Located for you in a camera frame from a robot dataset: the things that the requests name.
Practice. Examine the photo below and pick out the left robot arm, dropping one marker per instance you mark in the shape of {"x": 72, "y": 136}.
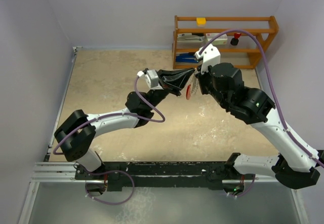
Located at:
{"x": 75, "y": 135}

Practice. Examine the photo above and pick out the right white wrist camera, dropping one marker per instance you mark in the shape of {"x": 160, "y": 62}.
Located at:
{"x": 210, "y": 56}

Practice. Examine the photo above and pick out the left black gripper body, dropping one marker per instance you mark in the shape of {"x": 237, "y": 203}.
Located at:
{"x": 168, "y": 86}

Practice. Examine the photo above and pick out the white staples box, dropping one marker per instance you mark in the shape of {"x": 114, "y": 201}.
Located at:
{"x": 221, "y": 40}

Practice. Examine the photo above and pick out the black base frame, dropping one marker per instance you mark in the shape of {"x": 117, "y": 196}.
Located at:
{"x": 211, "y": 175}

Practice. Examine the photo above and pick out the grey stapler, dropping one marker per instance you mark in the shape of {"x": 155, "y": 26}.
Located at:
{"x": 190, "y": 37}

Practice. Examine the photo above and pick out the blue black stapler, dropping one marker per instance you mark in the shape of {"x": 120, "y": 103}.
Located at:
{"x": 186, "y": 58}

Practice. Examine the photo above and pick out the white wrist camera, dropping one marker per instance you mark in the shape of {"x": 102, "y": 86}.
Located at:
{"x": 151, "y": 78}
{"x": 210, "y": 56}

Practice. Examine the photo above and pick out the silver red key holder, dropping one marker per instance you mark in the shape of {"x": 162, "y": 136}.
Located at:
{"x": 192, "y": 87}

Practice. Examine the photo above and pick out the wooden shelf rack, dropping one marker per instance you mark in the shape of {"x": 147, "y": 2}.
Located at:
{"x": 264, "y": 29}

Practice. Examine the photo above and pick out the yellow block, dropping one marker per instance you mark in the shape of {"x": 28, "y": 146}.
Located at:
{"x": 201, "y": 21}

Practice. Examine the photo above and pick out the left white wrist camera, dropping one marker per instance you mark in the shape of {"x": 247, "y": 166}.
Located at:
{"x": 151, "y": 78}

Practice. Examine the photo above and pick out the aluminium rail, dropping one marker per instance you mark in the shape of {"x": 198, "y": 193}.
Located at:
{"x": 53, "y": 172}

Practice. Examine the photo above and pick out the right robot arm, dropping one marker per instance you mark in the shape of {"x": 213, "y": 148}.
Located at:
{"x": 295, "y": 164}

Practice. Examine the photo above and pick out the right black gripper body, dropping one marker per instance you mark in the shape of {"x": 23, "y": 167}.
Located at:
{"x": 206, "y": 86}

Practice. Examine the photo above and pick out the red black stamp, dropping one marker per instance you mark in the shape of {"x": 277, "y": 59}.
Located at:
{"x": 235, "y": 40}

